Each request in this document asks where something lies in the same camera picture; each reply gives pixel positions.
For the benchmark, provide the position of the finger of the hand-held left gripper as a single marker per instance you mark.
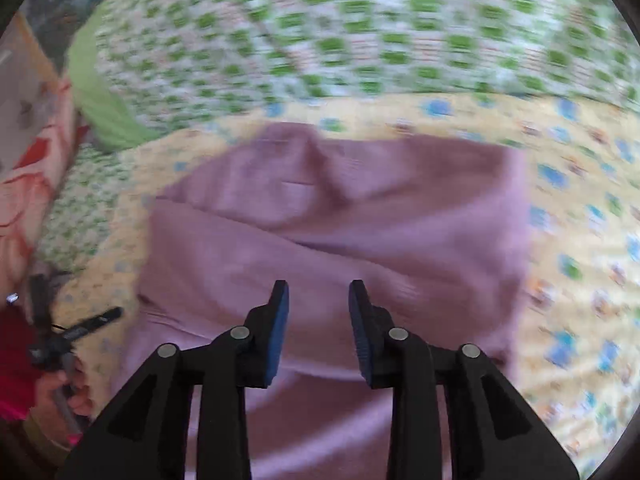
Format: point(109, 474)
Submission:
point(39, 300)
point(95, 322)

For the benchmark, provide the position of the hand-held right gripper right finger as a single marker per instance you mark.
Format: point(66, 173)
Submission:
point(357, 340)

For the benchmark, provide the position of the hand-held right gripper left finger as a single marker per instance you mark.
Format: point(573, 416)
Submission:
point(279, 340)

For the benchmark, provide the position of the purple knit sweater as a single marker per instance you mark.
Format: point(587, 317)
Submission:
point(325, 210)

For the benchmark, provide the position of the person's left hand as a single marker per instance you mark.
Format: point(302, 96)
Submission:
point(82, 400)

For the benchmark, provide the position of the pink floral blanket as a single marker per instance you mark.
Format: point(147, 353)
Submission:
point(35, 170)

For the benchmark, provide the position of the yellow bear print bedsheet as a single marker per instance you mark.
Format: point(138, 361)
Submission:
point(575, 260)

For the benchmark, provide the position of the green checkered quilt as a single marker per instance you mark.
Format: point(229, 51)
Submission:
point(350, 25)

